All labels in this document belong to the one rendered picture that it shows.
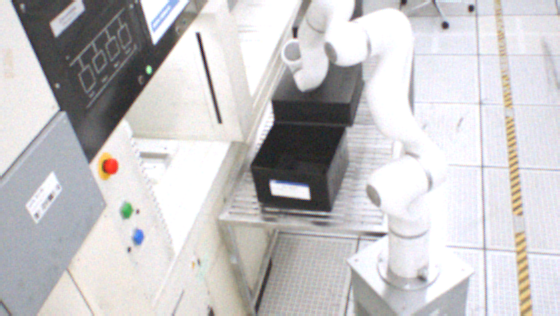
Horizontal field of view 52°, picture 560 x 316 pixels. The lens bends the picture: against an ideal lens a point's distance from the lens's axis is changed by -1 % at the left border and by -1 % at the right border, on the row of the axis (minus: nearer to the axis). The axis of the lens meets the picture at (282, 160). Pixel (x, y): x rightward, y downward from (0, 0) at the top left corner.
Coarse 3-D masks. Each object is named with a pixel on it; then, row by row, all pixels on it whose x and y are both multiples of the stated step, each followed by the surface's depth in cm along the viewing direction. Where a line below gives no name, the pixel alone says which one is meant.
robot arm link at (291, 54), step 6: (288, 42) 179; (294, 42) 179; (282, 48) 180; (288, 48) 179; (294, 48) 178; (282, 54) 180; (288, 54) 179; (294, 54) 178; (300, 54) 178; (288, 60) 179; (294, 60) 178; (300, 60) 178; (294, 66) 180; (300, 66) 180; (294, 72) 182
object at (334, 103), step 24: (288, 72) 217; (336, 72) 213; (360, 72) 214; (288, 96) 205; (312, 96) 203; (336, 96) 201; (360, 96) 216; (288, 120) 208; (312, 120) 205; (336, 120) 203
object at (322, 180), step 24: (264, 144) 208; (288, 144) 222; (312, 144) 218; (336, 144) 214; (264, 168) 196; (288, 168) 215; (312, 168) 217; (336, 168) 200; (264, 192) 203; (288, 192) 199; (312, 192) 196; (336, 192) 204
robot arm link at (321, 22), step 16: (320, 0) 148; (336, 0) 143; (352, 0) 145; (320, 16) 152; (336, 16) 139; (336, 32) 137; (352, 32) 137; (336, 48) 137; (352, 48) 136; (368, 48) 138; (336, 64) 141; (352, 64) 140
